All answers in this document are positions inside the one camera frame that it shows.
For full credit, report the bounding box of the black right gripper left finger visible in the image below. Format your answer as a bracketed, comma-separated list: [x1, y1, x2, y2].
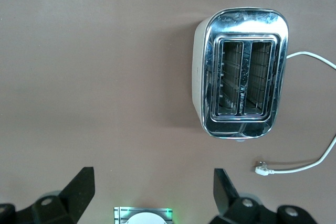
[0, 166, 95, 224]

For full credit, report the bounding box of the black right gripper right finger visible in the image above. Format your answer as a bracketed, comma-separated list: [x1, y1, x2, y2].
[207, 168, 319, 224]

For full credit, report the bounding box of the cream and chrome toaster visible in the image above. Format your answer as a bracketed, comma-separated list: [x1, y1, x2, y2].
[193, 8, 290, 141]

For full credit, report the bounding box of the brown table cover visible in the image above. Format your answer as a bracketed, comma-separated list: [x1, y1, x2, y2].
[0, 0, 336, 224]

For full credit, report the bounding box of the white toaster power cord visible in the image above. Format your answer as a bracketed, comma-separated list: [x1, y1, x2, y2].
[253, 51, 336, 177]

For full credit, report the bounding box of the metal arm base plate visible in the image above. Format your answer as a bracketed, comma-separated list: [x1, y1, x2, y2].
[113, 206, 174, 224]

